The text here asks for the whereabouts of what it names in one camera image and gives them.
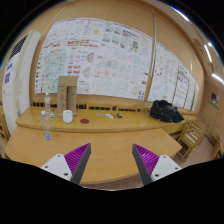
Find white cup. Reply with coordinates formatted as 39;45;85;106
63;110;73;123

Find far wall poster sheet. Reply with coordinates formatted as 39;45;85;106
173;62;190;108

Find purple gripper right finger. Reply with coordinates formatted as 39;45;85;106
132;144;181;186

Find red round coaster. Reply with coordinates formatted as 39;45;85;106
80;119;89;124

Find large wall poster sheet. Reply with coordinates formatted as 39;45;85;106
35;18;152;100

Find white standing air conditioner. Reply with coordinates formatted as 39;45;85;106
2;30;41;134

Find clear plastic water bottle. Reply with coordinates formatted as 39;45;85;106
40;111;52;141

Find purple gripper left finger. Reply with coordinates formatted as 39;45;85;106
42;143;91;185

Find small items on table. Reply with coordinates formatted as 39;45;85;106
96;113;123;119

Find brown cardboard box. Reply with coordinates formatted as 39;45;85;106
57;76;78;117

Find right wall poster sheet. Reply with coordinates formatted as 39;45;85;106
148;43;178;103

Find wooden chair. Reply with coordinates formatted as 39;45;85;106
177;119;208;161

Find black bag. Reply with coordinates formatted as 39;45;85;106
150;100;184;123

